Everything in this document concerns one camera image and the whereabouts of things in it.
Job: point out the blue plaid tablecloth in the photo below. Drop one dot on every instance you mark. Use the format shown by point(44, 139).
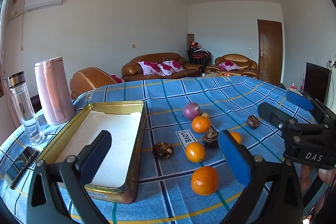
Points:
point(164, 193)

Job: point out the black smartphone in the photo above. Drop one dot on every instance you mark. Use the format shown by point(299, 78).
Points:
point(18, 167)

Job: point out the floral pillow on armchair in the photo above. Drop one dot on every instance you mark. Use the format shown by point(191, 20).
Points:
point(228, 66)

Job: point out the brown leather three-seat sofa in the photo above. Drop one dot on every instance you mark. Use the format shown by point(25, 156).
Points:
point(133, 72)

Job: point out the brown leather armchair far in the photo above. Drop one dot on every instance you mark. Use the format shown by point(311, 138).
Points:
point(247, 66)

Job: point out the brown leather armchair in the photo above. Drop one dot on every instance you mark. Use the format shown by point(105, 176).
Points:
point(88, 79)
point(247, 66)

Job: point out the white floral pillow right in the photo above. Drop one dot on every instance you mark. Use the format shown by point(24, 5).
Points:
point(170, 67)

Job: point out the pink electric kettle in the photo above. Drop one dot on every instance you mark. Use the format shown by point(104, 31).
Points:
point(53, 91)

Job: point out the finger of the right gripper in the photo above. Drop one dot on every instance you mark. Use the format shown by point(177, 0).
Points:
point(321, 113)
point(285, 122)

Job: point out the brown wooden door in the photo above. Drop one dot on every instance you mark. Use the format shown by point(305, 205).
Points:
point(270, 51)

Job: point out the brown leather armchair near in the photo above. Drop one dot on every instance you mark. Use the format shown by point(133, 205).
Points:
point(88, 79)

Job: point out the orange tangerine with stem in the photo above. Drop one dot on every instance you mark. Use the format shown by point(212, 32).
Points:
point(201, 124)

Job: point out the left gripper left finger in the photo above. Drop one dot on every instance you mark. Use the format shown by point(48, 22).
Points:
point(45, 203)

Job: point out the stacked dark chairs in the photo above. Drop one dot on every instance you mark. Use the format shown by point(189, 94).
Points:
point(199, 57)

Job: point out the dark water chestnut left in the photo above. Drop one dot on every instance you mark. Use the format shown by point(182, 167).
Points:
point(163, 150)

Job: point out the gold rectangular tin box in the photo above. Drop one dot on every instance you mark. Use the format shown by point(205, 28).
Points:
point(117, 178)

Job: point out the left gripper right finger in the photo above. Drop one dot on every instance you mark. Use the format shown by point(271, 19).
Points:
point(284, 201)

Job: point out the white wall air conditioner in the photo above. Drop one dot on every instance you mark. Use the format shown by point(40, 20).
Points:
point(31, 5)

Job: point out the large front orange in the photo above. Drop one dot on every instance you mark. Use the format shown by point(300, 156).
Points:
point(205, 181)

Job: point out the red cushion on near chair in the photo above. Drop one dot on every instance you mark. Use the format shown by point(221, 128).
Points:
point(117, 79)

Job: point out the purple passion fruit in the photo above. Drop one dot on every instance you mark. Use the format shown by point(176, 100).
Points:
point(191, 111)

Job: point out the clear glass water bottle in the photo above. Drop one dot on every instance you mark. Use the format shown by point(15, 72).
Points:
point(23, 106)

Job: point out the small far orange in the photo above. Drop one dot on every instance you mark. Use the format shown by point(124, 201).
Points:
point(237, 136)

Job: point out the white floral pillow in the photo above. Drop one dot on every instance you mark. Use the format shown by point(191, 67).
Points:
point(170, 67)
point(150, 68)

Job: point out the white floral pillow left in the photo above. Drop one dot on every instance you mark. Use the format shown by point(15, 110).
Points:
point(150, 68)

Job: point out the coffee table with items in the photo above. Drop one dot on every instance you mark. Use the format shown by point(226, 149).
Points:
point(218, 74)

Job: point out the black television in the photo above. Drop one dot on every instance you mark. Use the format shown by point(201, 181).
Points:
point(317, 82)

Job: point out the pink curtain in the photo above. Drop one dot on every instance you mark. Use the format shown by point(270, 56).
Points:
point(5, 17)

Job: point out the smooth orange kumquat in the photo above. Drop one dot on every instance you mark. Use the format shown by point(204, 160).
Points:
point(195, 152)

